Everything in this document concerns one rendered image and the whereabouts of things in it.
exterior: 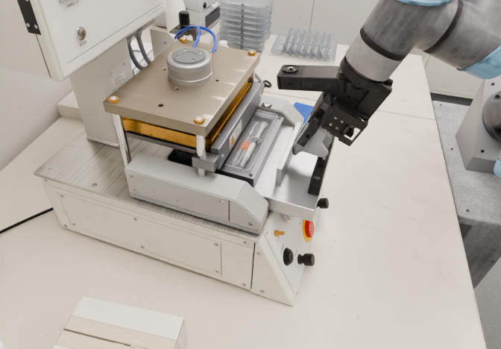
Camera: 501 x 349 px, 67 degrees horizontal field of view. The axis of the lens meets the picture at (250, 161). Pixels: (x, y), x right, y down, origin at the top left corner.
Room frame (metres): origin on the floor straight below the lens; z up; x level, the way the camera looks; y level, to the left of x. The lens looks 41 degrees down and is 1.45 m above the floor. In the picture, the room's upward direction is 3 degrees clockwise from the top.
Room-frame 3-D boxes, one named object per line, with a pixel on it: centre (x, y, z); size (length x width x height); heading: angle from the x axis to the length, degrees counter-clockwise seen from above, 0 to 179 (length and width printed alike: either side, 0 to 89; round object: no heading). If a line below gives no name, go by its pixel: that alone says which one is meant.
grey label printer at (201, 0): (1.64, 0.30, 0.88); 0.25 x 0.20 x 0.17; 72
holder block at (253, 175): (0.59, 0.04, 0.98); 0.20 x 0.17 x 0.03; 163
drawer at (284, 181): (0.58, 0.00, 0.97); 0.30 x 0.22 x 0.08; 73
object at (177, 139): (0.62, 0.11, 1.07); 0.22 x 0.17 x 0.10; 163
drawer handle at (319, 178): (0.54, -0.13, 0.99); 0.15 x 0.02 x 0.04; 163
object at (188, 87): (0.64, 0.14, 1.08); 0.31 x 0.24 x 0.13; 163
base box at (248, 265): (0.63, 0.10, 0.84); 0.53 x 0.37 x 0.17; 73
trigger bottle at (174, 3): (1.47, 0.32, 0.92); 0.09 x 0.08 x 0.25; 123
